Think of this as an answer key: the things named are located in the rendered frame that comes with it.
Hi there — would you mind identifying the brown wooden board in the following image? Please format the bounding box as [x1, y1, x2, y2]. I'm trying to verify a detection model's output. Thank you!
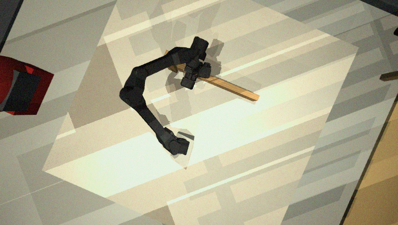
[176, 64, 259, 101]

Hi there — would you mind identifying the brown wooden post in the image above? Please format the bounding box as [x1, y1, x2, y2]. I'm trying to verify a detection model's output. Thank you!
[164, 50, 178, 73]

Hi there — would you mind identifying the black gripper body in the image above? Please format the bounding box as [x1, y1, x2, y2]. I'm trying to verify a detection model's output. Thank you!
[180, 53, 207, 90]

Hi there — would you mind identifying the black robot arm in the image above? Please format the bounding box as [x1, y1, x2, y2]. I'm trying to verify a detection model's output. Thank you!
[119, 37, 211, 155]

